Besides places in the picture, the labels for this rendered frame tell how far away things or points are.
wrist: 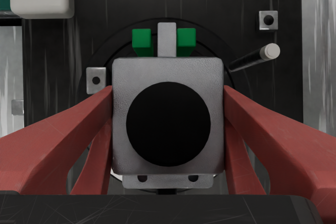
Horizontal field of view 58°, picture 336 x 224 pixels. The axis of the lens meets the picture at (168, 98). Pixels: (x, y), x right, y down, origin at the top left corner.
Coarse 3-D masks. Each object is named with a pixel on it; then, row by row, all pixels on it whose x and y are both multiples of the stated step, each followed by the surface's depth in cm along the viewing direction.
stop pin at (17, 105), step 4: (12, 100) 26; (16, 100) 26; (20, 100) 26; (12, 104) 26; (16, 104) 26; (20, 104) 26; (12, 108) 26; (16, 108) 26; (20, 108) 26; (12, 112) 26; (16, 112) 26; (20, 112) 26
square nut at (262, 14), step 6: (258, 12) 25; (264, 12) 25; (270, 12) 25; (276, 12) 25; (258, 18) 25; (270, 18) 25; (276, 18) 25; (258, 24) 25; (264, 24) 25; (270, 24) 25; (276, 24) 25; (258, 30) 25; (264, 30) 25; (270, 30) 25
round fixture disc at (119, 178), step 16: (128, 32) 24; (208, 32) 24; (112, 48) 24; (128, 48) 24; (208, 48) 24; (224, 48) 24; (96, 64) 24; (224, 64) 24; (80, 80) 24; (224, 80) 24; (240, 80) 24; (80, 96) 24; (112, 176) 24
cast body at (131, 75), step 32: (160, 32) 16; (128, 64) 12; (160, 64) 12; (192, 64) 12; (128, 96) 12; (160, 96) 11; (192, 96) 11; (128, 128) 11; (160, 128) 11; (192, 128) 11; (128, 160) 11; (160, 160) 10; (192, 160) 11; (224, 160) 12
